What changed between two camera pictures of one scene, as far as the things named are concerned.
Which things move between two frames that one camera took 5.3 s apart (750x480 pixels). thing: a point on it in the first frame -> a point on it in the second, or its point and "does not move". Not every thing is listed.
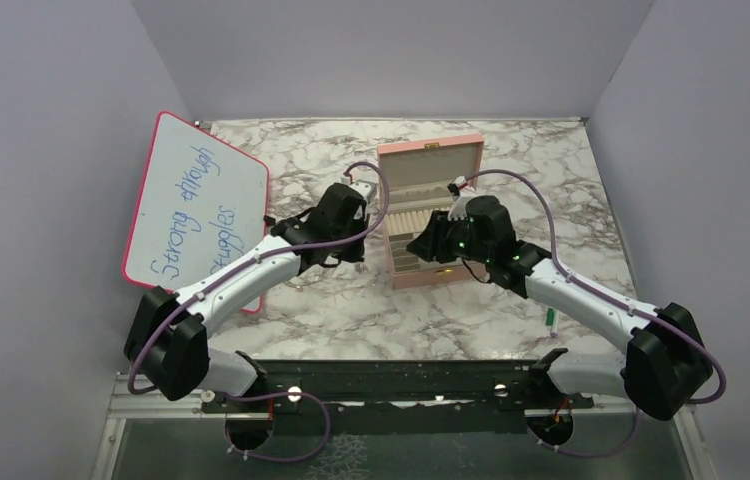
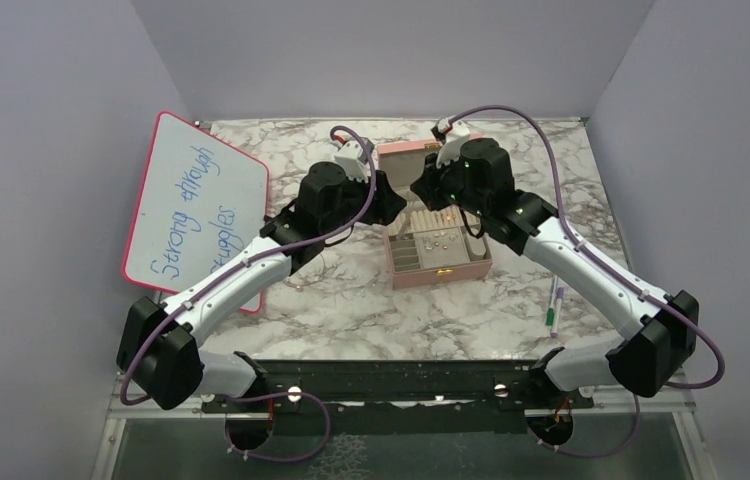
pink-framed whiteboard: (201, 198) does not move
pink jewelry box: (418, 174) does not move
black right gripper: (431, 243) -> (425, 187)
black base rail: (399, 396) does not move
